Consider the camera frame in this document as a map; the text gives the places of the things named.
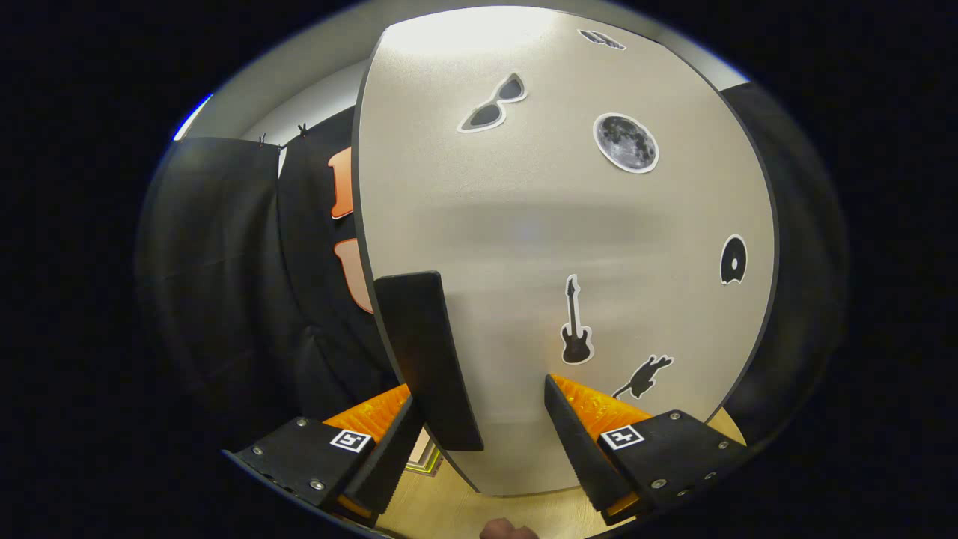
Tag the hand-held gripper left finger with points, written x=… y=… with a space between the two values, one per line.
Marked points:
x=385 y=471

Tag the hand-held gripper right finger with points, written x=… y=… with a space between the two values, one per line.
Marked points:
x=580 y=449

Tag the beige shoe cabinet door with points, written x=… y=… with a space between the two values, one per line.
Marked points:
x=524 y=187

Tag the yellow-edged book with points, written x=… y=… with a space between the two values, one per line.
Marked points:
x=420 y=469

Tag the beige orange book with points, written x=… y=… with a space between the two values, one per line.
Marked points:
x=425 y=445

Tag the black backdrop cloth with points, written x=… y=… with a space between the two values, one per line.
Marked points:
x=224 y=262

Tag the ceiling light panel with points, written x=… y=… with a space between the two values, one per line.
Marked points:
x=191 y=120

